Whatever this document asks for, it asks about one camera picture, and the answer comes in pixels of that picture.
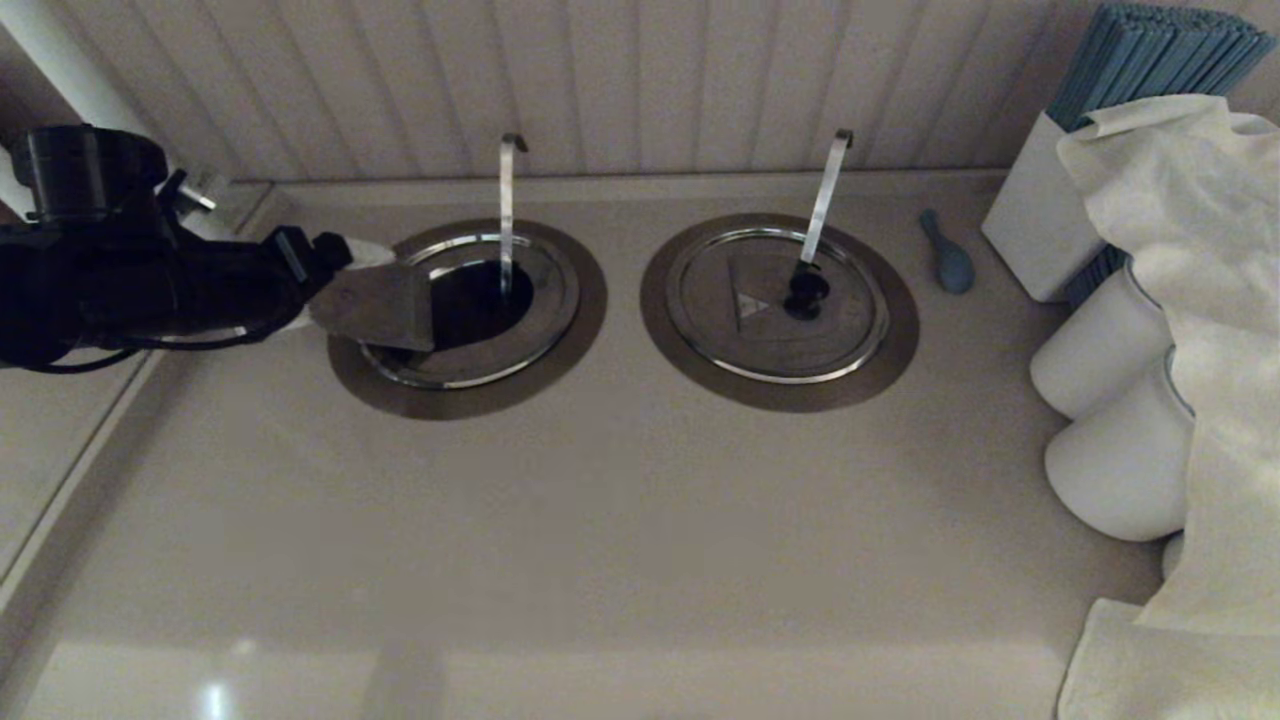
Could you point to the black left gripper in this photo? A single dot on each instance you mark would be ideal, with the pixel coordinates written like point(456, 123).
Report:
point(240, 285)

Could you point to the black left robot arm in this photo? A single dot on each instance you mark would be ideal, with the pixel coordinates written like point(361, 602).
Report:
point(80, 280)

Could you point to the small blue plastic spoon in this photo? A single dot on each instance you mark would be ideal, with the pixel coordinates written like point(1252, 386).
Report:
point(952, 266)

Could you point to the long white metal pole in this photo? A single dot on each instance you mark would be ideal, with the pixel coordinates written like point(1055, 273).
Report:
point(60, 60)

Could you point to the white square holder box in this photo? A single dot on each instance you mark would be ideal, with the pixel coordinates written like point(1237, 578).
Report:
point(1032, 216)

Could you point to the blue ribbed item behind cups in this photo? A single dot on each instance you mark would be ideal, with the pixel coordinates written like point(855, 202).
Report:
point(1096, 270)

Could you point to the white paper cup stack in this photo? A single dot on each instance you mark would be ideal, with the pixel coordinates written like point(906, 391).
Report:
point(1094, 350)
point(1115, 472)

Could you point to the bundle of blue sticks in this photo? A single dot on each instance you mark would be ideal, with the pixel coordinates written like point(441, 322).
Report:
point(1145, 55)

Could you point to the white cotton cloth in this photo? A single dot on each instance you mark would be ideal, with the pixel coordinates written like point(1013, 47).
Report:
point(1225, 300)

